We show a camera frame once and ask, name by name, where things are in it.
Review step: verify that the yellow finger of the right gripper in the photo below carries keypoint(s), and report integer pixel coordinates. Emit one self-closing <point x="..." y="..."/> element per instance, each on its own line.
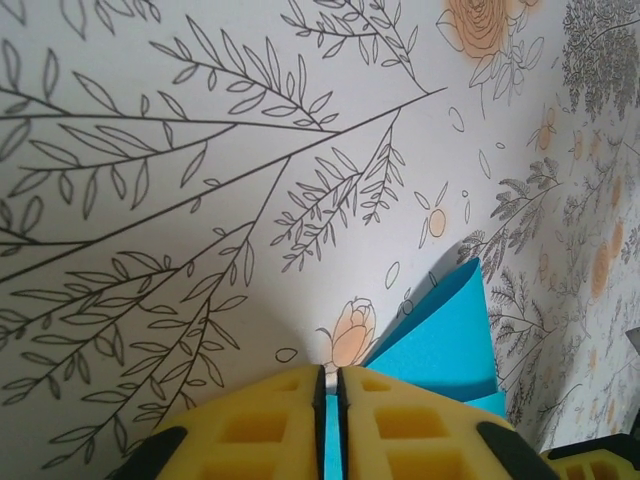
<point x="600" y="465"/>

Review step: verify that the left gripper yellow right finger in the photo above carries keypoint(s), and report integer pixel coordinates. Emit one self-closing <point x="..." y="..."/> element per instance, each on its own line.
<point x="425" y="445"/>

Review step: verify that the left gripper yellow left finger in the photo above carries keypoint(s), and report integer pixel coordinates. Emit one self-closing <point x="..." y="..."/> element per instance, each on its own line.
<point x="225" y="440"/>

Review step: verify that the floral patterned table cover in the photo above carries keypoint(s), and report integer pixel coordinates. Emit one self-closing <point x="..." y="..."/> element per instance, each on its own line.
<point x="200" y="200"/>

